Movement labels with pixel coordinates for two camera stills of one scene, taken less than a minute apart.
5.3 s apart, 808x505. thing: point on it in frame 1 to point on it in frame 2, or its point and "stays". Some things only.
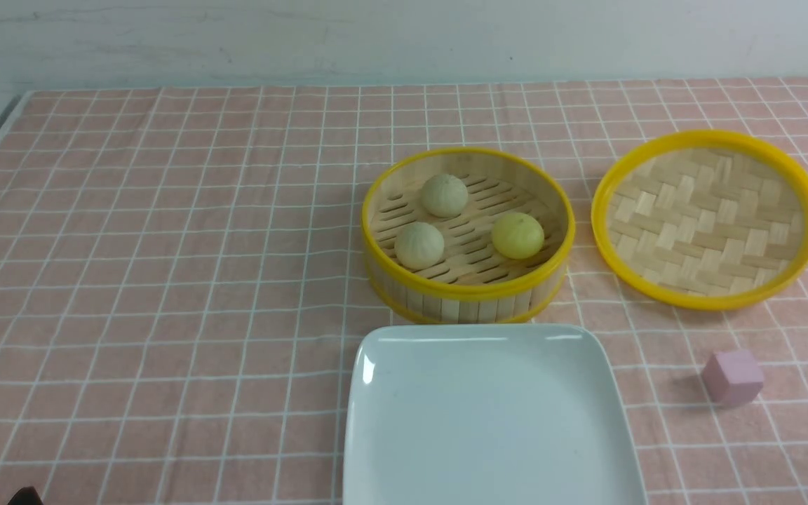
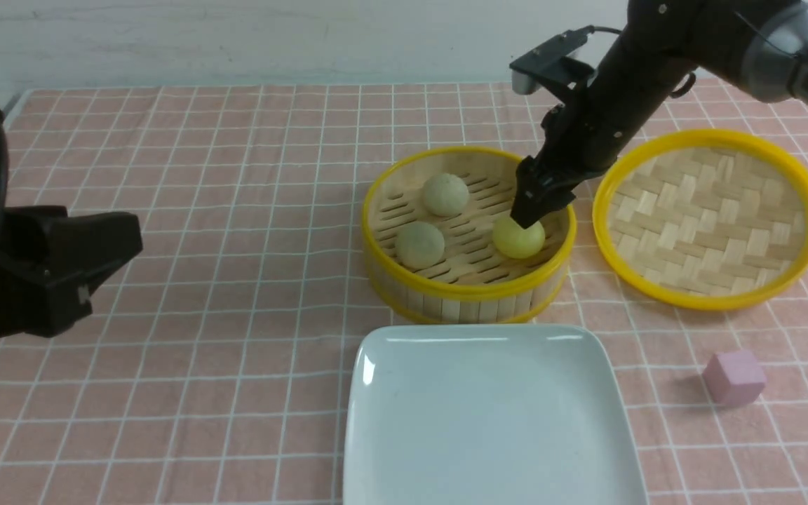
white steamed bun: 444,195 stays
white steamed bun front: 419,245 stays
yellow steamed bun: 517,236 stays
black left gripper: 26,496 to 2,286
